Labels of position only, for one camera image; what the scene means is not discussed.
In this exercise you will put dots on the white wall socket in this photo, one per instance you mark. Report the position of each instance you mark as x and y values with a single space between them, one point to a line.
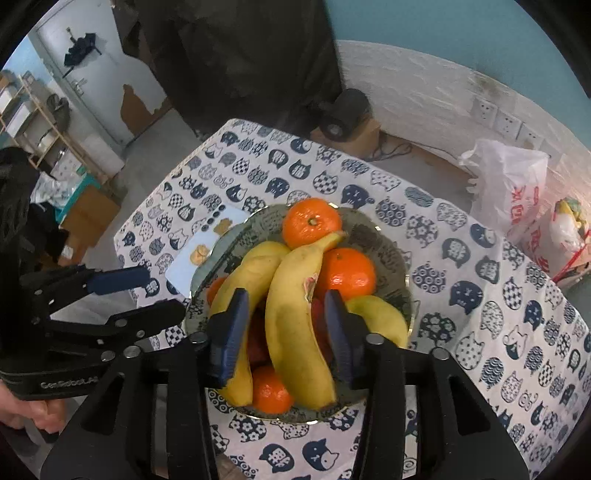
507 123
483 110
529 133

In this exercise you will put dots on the wooden shelf rack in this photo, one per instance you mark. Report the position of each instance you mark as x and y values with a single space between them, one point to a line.
46 115

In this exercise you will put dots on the cat-print tablecloth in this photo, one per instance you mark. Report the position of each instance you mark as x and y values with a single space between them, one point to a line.
461 295

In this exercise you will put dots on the brown cardboard box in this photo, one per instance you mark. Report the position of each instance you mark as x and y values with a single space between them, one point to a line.
364 134

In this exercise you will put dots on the crumpled white trash bag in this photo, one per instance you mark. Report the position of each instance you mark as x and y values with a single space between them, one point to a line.
565 230

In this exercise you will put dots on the white door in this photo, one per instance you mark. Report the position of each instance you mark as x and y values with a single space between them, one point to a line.
106 83

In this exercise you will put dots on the green-yellow pear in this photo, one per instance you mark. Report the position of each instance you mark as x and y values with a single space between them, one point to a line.
383 318

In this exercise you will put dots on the small orange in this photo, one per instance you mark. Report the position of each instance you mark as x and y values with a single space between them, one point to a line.
270 392
216 290

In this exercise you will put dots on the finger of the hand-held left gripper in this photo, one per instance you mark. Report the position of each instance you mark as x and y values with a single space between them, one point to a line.
147 319
117 280

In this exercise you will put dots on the large orange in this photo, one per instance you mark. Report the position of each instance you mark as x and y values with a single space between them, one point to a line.
351 274
309 221

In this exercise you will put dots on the person's left hand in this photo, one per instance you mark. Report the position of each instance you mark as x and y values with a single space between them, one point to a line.
27 410

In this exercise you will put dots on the green glass bowl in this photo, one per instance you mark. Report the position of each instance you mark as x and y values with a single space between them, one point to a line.
392 263

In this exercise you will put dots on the white picture card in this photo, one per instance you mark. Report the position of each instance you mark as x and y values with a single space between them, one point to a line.
194 272

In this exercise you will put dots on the red apple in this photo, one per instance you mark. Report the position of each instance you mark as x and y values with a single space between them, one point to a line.
257 344
319 314

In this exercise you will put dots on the white red-print plastic bag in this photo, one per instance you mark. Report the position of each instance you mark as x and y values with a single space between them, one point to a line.
503 184

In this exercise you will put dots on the black folded umbrella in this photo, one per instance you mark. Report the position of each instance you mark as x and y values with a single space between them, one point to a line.
81 48

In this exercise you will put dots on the large floor cardboard box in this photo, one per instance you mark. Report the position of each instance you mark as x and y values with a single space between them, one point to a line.
92 217

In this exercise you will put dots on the black cylindrical device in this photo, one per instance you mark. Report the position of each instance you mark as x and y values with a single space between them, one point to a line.
346 110

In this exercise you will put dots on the yellow peel trash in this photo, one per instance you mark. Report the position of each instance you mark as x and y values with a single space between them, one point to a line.
572 205

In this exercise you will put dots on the long curved banana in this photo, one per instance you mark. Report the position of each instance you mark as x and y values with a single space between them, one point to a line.
251 272

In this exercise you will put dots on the teal box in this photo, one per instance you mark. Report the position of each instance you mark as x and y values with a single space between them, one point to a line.
76 194

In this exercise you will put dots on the short banana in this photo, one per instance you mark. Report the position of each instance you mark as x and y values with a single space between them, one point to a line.
291 332

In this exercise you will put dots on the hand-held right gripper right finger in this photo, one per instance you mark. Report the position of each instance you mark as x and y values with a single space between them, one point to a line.
339 337

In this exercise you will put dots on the dark hanging cloth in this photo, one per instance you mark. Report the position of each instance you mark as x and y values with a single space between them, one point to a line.
231 60

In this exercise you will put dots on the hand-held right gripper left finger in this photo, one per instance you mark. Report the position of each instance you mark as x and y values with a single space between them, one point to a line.
231 337

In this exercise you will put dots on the red and white carton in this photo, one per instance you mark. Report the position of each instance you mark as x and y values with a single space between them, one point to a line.
538 251

